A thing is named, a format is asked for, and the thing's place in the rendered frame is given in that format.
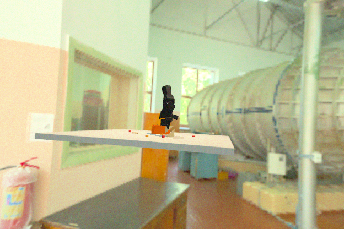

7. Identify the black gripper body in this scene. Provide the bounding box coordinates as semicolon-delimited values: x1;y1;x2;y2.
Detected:
165;111;173;121

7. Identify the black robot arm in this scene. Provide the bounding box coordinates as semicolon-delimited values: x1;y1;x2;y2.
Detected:
159;85;179;126

